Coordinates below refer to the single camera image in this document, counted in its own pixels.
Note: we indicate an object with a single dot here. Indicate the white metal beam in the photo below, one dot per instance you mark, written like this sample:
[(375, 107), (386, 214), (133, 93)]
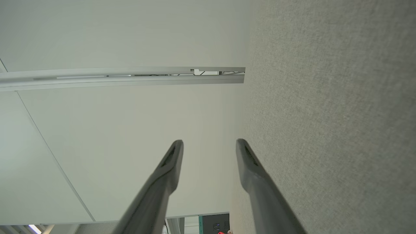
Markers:
[(97, 81)]

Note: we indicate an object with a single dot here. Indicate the dark cabinet with teal edge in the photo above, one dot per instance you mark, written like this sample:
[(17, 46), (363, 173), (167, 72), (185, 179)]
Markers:
[(211, 224)]

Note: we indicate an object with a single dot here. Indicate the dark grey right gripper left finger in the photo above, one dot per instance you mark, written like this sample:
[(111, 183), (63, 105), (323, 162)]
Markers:
[(152, 201)]

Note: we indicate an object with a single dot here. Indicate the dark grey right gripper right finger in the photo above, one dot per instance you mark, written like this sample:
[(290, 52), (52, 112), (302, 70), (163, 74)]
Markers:
[(269, 208)]

